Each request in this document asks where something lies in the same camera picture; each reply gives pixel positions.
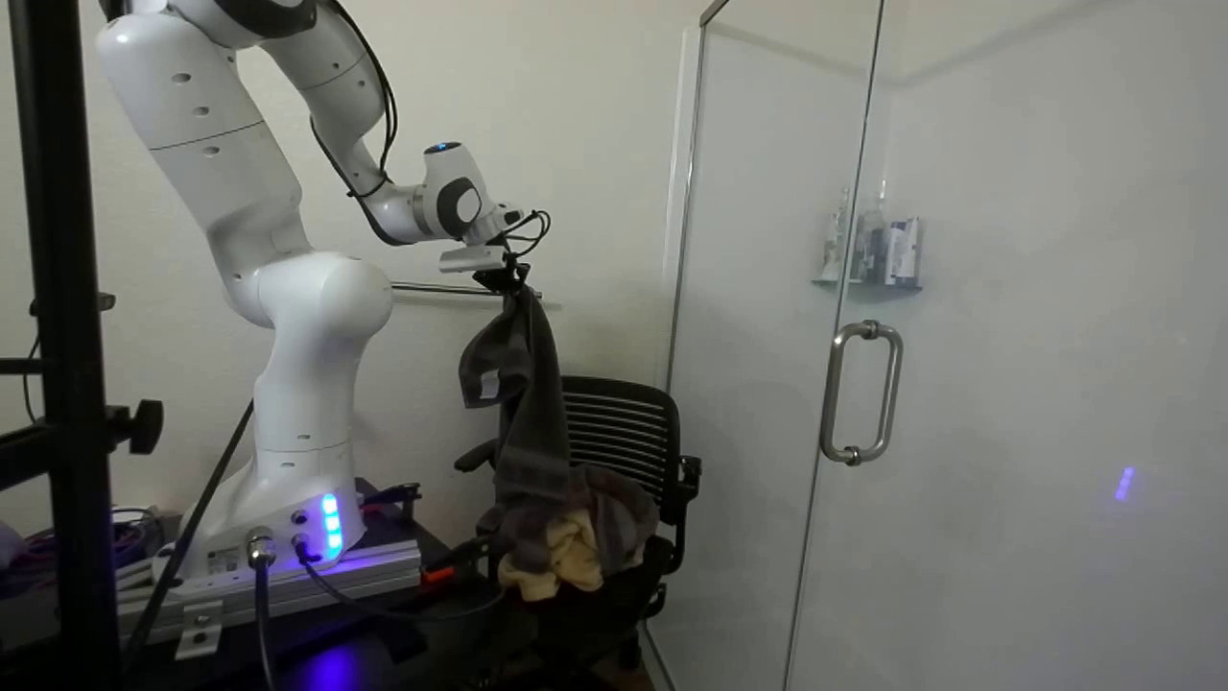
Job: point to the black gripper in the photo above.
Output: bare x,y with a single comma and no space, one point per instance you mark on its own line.
506,278

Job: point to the glass shower door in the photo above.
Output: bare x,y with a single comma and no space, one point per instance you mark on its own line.
1055,510

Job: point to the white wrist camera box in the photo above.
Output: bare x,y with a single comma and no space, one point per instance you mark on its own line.
475,259

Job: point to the yellow towel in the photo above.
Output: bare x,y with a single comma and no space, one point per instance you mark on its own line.
572,563

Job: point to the metal towel rail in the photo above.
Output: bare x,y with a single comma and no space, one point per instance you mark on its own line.
452,293

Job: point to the black tripod pole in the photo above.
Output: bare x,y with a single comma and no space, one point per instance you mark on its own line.
70,447

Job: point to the red handled clamp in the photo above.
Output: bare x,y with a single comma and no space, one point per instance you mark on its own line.
454,575

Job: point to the large dark grey towel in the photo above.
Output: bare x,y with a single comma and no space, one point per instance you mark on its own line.
511,366

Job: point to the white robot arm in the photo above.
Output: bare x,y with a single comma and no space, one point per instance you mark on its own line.
175,66

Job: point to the shower shelf with bottles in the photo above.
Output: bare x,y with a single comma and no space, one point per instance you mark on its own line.
874,256

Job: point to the black mesh office chair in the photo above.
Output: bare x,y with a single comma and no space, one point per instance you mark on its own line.
630,433

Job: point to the chrome door handle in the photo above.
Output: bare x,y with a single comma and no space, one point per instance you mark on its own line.
853,396

